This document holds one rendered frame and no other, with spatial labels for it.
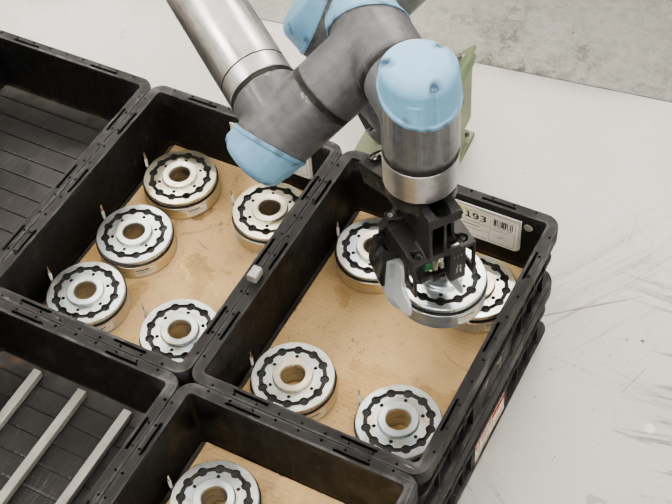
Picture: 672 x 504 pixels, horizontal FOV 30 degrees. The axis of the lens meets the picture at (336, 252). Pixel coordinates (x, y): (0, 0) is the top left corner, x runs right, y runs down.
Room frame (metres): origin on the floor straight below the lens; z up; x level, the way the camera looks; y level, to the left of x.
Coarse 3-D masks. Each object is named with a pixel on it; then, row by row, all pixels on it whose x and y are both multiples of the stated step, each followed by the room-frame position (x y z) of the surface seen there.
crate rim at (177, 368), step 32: (192, 96) 1.27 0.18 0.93; (128, 128) 1.22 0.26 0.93; (96, 160) 1.16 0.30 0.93; (64, 192) 1.11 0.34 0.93; (288, 224) 1.02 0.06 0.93; (0, 288) 0.96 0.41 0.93; (64, 320) 0.91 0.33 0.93; (224, 320) 0.88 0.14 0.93; (128, 352) 0.85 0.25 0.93; (192, 352) 0.84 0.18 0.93
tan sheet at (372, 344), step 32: (320, 288) 0.99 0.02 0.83; (288, 320) 0.95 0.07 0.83; (320, 320) 0.94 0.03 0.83; (352, 320) 0.94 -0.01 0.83; (384, 320) 0.93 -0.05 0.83; (352, 352) 0.89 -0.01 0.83; (384, 352) 0.88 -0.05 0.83; (416, 352) 0.88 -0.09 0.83; (448, 352) 0.87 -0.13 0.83; (288, 384) 0.85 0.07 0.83; (352, 384) 0.84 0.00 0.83; (384, 384) 0.84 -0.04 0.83; (416, 384) 0.83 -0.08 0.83; (448, 384) 0.83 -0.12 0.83; (352, 416) 0.80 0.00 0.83
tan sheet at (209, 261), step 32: (224, 192) 1.18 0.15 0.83; (192, 224) 1.12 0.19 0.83; (224, 224) 1.12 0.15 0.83; (96, 256) 1.08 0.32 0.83; (192, 256) 1.07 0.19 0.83; (224, 256) 1.06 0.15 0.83; (256, 256) 1.06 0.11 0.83; (128, 288) 1.02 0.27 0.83; (160, 288) 1.02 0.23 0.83; (192, 288) 1.01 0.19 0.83; (224, 288) 1.01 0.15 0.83; (128, 320) 0.97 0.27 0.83
